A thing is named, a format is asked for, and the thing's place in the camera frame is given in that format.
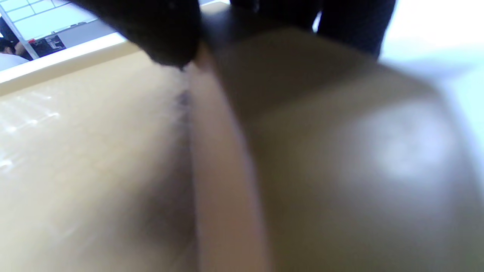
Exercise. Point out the person's right hand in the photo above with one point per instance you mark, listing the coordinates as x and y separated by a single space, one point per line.
159 30

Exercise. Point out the brown plastic food tray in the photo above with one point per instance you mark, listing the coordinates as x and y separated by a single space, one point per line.
113 158

